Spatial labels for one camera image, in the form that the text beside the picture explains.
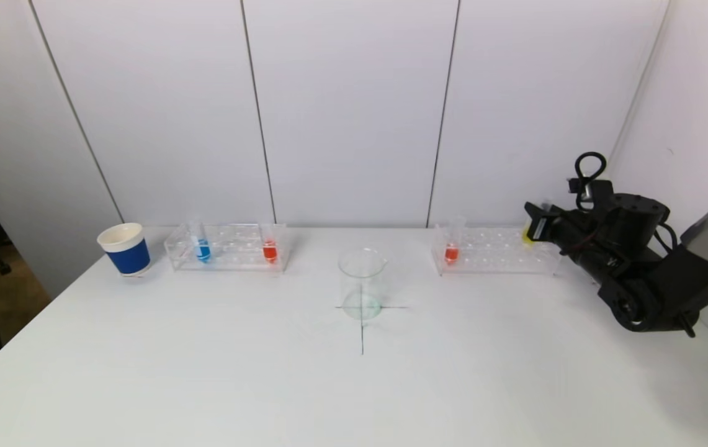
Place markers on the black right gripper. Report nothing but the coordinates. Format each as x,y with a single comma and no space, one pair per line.
538,228

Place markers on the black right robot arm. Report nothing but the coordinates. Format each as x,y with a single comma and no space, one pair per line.
689,279

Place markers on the clear glass beaker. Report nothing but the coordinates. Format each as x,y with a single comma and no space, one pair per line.
361,304

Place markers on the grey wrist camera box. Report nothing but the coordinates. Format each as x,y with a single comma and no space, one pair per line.
599,195

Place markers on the test tube with yellow pigment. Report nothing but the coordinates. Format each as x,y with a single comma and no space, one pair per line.
527,236

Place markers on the white paper cup blue sleeve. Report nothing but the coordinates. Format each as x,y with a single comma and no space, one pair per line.
129,257

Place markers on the test tube with red pigment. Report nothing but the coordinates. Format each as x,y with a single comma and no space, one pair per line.
451,253
270,252

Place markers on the test tube with blue pigment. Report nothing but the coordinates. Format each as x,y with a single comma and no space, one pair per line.
203,251

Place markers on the clear acrylic test tube rack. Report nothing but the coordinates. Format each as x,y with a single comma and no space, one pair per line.
236,248
490,254

